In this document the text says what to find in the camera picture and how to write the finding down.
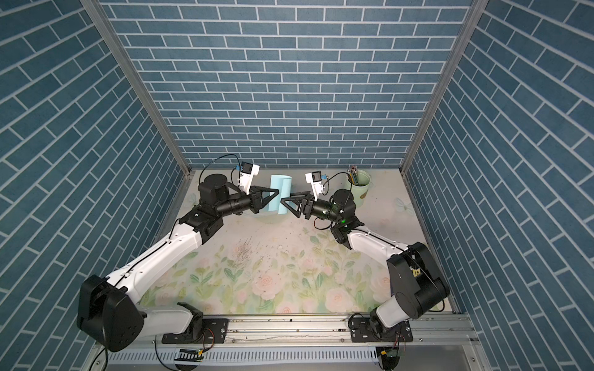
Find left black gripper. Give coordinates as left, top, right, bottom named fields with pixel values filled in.
left=214, top=185, right=278, bottom=219

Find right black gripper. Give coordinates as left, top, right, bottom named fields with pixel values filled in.
left=285, top=194, right=343, bottom=227

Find light blue paper front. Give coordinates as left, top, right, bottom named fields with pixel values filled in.
left=268, top=175, right=292, bottom=215

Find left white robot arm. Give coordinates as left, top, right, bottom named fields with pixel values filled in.
left=76, top=174, right=279, bottom=352

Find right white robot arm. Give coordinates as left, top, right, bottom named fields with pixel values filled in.
left=281, top=190, right=450, bottom=339

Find green pen cup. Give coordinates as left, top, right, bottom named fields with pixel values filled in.
left=348, top=170, right=371, bottom=202

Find coloured pencils in cup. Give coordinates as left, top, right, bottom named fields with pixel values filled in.
left=347, top=165, right=359, bottom=186

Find floral table mat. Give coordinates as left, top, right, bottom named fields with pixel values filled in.
left=139, top=169, right=425, bottom=315

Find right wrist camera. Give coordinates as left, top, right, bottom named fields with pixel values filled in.
left=306, top=171, right=324, bottom=201

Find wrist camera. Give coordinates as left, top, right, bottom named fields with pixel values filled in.
left=306, top=171, right=324, bottom=201
left=238, top=162, right=260, bottom=194

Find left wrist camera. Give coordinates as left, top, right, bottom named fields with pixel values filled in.
left=238, top=162, right=260, bottom=194

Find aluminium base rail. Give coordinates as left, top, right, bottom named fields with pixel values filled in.
left=94, top=313, right=479, bottom=349

